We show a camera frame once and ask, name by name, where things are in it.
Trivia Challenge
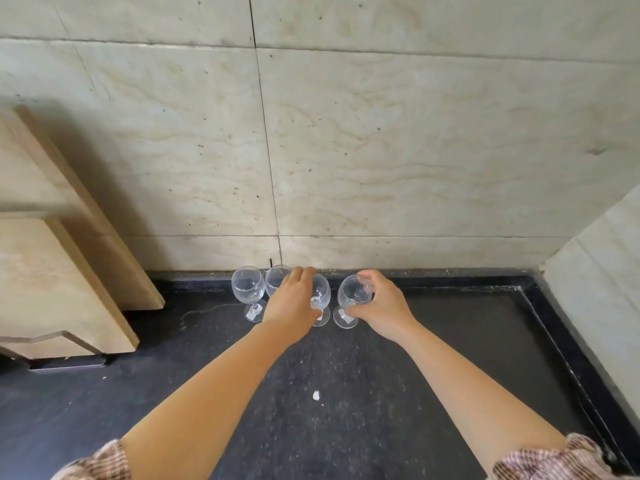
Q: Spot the person's right hand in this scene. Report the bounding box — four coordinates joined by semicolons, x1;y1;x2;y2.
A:
345;269;419;344

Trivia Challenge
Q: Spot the person's left hand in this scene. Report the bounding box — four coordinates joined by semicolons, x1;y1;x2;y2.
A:
262;267;324;345

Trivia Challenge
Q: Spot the person's right forearm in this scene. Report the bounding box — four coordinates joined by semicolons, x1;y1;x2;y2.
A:
395;319;569;476

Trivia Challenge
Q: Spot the checked left shirt sleeve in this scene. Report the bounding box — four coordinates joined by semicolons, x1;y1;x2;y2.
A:
50;439;132;480

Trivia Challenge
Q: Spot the checked shirt sleeve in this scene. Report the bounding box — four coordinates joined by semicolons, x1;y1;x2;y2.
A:
487;433;622;480
50;439;132;480

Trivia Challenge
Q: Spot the clear wine glass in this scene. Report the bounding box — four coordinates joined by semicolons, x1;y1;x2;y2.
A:
309;273;332;328
333;274;375;330
264;265;292;298
231;266;266;323

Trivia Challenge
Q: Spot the person's left forearm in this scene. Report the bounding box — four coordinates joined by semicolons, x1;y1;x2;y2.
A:
120;322;302;480

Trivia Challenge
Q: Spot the checked right shirt sleeve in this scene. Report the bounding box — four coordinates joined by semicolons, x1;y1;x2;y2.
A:
487;433;622;480

